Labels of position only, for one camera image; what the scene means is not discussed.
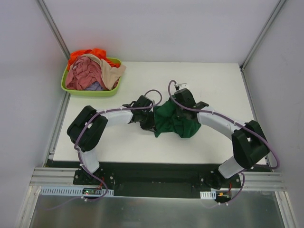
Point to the dark green t shirt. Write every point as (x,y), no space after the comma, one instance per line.
(167,120)

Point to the pink t shirt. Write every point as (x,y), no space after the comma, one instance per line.
(83,73)

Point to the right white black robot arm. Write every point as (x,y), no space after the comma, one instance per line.
(248,140)

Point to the aluminium front rail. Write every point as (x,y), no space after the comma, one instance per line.
(255,181)

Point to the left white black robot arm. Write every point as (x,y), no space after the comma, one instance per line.
(86,130)

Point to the orange t shirt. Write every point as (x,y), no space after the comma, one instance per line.
(99,53)

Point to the lime green plastic basket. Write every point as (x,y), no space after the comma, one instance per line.
(105,93)

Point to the lavender t shirt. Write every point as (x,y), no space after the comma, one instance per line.
(95,86)

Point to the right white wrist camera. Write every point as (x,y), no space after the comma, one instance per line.
(180,86)

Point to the aluminium frame post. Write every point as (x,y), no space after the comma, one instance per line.
(66,96)
(265,74)

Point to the left white slotted cable duct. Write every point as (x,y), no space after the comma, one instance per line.
(75,191)

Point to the right aluminium frame post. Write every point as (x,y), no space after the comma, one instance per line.
(265,74)

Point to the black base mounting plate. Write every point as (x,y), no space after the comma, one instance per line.
(153,180)

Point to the beige t shirt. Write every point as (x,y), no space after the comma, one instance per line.
(109,75)

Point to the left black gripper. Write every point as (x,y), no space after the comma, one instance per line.
(147,122)

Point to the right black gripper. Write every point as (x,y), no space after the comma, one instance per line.
(180,114)

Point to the left aluminium frame post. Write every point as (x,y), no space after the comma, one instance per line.
(66,96)

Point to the white slotted cable duct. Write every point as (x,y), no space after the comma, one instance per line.
(208,195)
(75,191)

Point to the right white slotted cable duct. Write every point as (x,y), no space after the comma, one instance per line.
(208,195)

